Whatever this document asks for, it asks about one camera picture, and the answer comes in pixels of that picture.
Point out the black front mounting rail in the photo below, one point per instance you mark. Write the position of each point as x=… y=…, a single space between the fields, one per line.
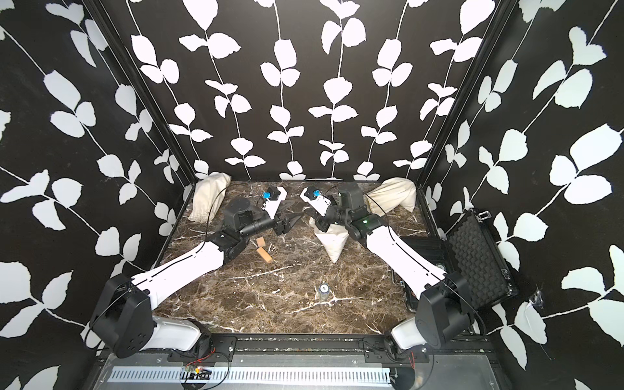
x=220 y=347

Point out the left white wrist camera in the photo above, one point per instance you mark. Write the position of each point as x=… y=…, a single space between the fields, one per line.
x=272 y=198

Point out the small clear glass jar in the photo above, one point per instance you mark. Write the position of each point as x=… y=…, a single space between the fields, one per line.
x=324 y=292

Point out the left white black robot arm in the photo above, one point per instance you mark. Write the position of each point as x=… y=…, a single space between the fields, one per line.
x=123 y=318

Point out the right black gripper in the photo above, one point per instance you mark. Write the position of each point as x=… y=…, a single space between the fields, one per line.
x=321 y=223

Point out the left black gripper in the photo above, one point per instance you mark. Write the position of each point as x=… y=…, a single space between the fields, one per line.
x=285 y=226

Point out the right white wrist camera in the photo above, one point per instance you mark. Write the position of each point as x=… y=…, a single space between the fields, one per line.
x=314 y=197

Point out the black foam-lined hard case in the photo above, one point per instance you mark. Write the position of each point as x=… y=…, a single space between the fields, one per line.
x=470 y=250

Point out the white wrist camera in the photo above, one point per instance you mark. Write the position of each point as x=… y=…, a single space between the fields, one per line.
x=272 y=198
x=314 y=197

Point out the long wooden block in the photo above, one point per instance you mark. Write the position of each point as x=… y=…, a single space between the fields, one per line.
x=264 y=255

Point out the perforated metal rail strip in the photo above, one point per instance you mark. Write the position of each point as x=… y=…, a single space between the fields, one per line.
x=318 y=376

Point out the cream cloth drawstring soil bag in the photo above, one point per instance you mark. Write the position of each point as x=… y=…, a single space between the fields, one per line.
x=333 y=240

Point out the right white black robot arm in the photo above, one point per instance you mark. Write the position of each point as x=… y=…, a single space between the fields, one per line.
x=444 y=307

